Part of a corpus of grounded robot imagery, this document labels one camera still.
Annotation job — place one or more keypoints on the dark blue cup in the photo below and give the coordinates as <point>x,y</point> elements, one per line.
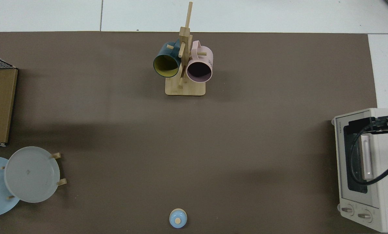
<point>164,53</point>

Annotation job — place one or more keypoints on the pink cup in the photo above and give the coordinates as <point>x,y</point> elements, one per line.
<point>202,60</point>

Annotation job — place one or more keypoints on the grey plate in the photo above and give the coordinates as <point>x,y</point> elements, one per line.
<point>31,175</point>

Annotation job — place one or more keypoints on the brown table cloth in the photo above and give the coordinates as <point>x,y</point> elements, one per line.
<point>181,146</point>

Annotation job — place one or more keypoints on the small blue round thing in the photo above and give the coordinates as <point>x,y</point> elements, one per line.
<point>178,218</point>

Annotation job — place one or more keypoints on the wooden cup stand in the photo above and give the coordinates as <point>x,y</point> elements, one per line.
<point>184,89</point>

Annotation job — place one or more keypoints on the wooden plate rack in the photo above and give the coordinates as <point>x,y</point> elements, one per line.
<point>62,182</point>

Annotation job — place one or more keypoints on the pale toaster oven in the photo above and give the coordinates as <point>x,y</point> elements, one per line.
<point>383,195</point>

